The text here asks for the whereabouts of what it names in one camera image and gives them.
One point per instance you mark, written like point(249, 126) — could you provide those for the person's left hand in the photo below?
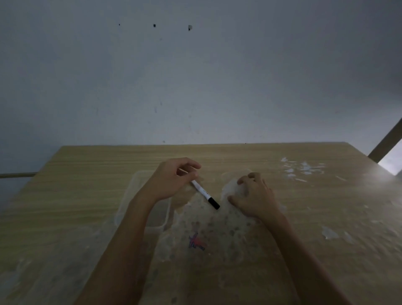
point(165, 182)

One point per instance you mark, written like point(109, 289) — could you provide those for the person's right hand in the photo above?
point(260, 201)

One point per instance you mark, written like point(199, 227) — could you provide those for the person's right thumb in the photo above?
point(236, 201)

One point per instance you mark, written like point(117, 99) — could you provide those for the person's left thumb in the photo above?
point(190, 176)

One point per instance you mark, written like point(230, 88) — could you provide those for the white marker pen black cap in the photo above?
point(204, 193)

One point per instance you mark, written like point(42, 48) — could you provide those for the clear plastic bag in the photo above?
point(216, 238)

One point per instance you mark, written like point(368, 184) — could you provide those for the person's right forearm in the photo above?
point(301, 264)

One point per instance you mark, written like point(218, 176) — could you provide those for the person's left forearm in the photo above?
point(125, 251)

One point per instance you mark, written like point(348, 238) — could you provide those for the clear plastic container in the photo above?
point(132, 194)

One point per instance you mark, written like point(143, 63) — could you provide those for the torn clear plastic scraps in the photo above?
point(303, 169)

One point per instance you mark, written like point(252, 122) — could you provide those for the small clear plastic scrap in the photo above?
point(329, 233)

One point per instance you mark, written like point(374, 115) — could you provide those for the wooden beam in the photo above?
point(386, 141)

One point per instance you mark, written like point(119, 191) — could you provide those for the wooden baseboard strip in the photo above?
point(17, 175)

